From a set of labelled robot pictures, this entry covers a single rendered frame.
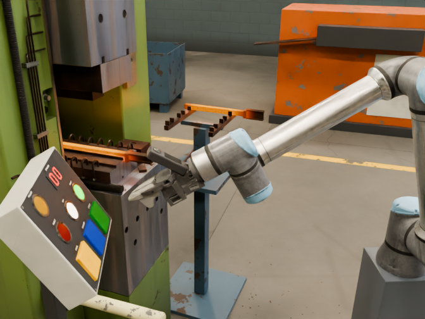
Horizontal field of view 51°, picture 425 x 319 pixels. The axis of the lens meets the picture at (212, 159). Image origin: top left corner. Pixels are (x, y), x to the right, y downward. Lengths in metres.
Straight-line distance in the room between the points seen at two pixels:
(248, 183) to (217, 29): 8.24
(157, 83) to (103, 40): 3.90
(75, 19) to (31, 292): 0.90
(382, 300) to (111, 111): 1.32
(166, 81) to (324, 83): 1.81
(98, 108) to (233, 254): 1.35
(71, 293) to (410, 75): 1.06
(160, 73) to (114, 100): 3.43
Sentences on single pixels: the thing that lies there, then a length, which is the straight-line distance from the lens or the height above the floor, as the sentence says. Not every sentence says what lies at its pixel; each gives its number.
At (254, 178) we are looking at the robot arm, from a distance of 1.22.
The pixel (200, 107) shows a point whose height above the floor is 1.03.
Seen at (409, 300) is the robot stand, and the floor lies 0.51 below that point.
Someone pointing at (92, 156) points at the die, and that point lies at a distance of 1.75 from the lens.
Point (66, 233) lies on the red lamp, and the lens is 1.10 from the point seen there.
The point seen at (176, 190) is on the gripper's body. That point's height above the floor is 1.10.
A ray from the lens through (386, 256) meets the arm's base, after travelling 1.86.
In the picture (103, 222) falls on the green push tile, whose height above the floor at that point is 1.00.
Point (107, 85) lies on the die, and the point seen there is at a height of 1.29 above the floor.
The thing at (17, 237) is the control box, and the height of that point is 1.13.
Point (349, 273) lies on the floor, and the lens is 2.83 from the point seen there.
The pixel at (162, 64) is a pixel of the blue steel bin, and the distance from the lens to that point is 5.32.
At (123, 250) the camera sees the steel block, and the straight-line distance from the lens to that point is 1.72.
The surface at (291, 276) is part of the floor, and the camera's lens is 2.73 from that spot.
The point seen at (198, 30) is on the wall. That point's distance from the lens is 9.50.
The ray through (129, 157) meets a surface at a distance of 1.70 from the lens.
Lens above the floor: 1.66
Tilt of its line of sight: 24 degrees down
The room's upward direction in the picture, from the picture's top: 1 degrees clockwise
